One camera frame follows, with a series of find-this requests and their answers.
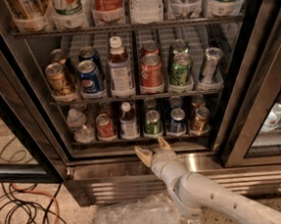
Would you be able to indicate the green can middle shelf front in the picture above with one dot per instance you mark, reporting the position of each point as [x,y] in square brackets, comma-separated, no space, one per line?
[180,69]

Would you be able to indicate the glass fridge door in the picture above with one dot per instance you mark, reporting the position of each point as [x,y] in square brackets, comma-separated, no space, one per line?
[252,86]
[29,151]

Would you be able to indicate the clear plastic bag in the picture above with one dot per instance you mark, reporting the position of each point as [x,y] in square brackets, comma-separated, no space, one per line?
[157,209]

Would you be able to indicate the red can shelf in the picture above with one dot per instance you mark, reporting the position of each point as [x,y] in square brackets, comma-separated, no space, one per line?
[105,127]
[150,46]
[151,71]

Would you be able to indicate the blue pepsi can front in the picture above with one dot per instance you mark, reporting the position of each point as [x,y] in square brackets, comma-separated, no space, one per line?
[90,77]

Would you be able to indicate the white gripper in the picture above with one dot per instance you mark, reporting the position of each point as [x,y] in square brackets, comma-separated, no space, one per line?
[161,157]

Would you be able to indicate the green can middle shelf rear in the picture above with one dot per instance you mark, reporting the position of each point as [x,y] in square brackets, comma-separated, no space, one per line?
[179,52]

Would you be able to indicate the left glass fridge door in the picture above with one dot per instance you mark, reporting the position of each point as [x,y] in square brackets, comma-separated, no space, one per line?
[29,151]

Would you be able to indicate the blue can shelf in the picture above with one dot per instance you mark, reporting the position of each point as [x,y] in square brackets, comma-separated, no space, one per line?
[176,123]
[175,102]

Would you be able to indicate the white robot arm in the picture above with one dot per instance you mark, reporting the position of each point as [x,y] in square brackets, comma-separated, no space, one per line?
[191,191]

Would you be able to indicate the red can middle shelf front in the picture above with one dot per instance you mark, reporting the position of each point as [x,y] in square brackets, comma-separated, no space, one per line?
[151,71]

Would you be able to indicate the tea bottle middle shelf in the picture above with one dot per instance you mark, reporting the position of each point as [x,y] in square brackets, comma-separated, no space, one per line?
[120,71]

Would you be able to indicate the tea bottle shelf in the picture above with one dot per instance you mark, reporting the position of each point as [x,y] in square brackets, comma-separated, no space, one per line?
[128,121]
[120,71]

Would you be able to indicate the brown can shelf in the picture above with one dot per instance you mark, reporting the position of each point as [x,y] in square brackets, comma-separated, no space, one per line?
[197,100]
[200,120]

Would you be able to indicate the slim silver can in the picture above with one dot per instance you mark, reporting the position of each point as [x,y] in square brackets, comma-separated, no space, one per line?
[210,64]

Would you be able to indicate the gold can shelf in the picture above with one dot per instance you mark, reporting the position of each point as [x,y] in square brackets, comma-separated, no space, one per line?
[59,79]
[60,56]

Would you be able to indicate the green can bottom shelf front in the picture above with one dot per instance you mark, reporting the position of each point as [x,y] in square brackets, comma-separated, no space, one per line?
[153,125]

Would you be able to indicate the white green can top left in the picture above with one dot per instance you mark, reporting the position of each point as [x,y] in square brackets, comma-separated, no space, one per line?
[67,7]

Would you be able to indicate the blue can bottom shelf rear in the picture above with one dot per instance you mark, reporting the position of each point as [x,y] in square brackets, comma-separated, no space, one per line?
[175,102]

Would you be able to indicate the red can bottom shelf front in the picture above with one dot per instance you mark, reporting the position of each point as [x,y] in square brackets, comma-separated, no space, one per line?
[105,127]

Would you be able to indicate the red can middle shelf rear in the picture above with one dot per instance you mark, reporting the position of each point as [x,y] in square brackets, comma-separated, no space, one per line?
[150,46]

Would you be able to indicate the green can shelf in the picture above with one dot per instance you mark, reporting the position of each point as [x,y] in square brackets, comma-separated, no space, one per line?
[150,104]
[179,52]
[153,125]
[180,69]

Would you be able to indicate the gold can middle shelf front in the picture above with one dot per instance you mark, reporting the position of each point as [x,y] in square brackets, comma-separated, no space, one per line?
[59,79]

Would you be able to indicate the brown can bottom shelf rear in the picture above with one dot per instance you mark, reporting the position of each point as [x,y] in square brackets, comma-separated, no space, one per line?
[197,100]

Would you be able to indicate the brown can bottom shelf front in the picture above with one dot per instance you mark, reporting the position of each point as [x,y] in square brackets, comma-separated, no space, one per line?
[200,120]

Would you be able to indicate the green can bottom shelf rear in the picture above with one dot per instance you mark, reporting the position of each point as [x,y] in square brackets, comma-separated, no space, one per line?
[150,104]

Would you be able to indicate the blue can bottom shelf front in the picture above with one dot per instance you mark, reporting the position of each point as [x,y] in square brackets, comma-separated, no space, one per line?
[176,123]

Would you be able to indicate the gold can middle shelf rear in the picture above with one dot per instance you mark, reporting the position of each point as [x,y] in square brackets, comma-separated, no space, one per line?
[60,56]

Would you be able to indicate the tan can top shelf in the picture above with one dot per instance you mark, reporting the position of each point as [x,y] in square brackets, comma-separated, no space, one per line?
[28,9]

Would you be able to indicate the tea bottle bottom shelf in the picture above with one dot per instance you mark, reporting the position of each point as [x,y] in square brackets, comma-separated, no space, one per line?
[128,121]

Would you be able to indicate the right glass fridge door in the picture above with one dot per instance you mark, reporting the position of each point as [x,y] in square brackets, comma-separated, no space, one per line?
[252,86]

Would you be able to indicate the clear water bottle bottom shelf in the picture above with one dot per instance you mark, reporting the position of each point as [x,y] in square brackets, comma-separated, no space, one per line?
[82,131]

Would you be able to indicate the blue pepsi can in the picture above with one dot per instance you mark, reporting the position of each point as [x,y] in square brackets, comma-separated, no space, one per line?
[90,77]
[89,53]

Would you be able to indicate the steel fridge cabinet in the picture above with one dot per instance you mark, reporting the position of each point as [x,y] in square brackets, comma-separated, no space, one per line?
[110,172]

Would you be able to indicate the blue pepsi can rear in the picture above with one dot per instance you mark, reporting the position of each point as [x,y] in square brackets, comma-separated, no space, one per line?
[89,53]

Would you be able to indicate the white can behind right door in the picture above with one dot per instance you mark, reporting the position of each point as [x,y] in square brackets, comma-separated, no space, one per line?
[272,119]

